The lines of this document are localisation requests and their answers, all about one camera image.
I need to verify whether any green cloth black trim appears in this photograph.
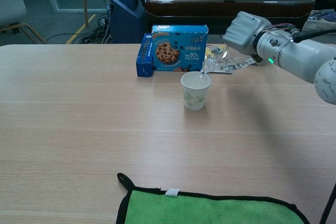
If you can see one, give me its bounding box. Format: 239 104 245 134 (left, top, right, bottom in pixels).
115 173 312 224

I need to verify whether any floor cable bundle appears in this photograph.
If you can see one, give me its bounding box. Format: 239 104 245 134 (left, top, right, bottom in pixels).
46 15 112 44

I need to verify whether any white plastic basket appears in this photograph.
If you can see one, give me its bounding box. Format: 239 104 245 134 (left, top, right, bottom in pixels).
301 16 336 33

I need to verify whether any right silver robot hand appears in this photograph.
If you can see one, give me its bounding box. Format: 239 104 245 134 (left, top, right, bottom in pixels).
222 11 271 66

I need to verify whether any blue chocolate cookie box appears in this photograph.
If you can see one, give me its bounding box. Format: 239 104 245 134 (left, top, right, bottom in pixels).
151 24 209 73

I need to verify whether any black bag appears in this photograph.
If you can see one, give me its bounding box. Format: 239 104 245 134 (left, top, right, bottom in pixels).
313 0 336 11

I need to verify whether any wooden chair frame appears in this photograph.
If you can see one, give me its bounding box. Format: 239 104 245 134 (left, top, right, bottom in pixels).
0 22 45 44

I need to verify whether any white paper cup green print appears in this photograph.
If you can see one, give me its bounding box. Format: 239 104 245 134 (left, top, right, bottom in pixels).
180 71 212 111

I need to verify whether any narrow blue biscuit box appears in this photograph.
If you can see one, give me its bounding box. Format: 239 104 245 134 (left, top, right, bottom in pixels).
135 33 155 78

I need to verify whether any dark wooden mahjong table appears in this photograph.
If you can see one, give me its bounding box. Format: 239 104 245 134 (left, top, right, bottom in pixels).
144 0 316 44

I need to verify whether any yellow razor blister pack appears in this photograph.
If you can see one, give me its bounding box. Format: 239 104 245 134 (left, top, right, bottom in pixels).
204 44 234 74

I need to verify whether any transparent plastic water bottle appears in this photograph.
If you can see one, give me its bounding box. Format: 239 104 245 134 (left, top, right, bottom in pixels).
201 45 257 78

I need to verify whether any blue machine pedestal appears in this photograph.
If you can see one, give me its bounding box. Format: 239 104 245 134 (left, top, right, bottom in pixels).
109 0 145 44

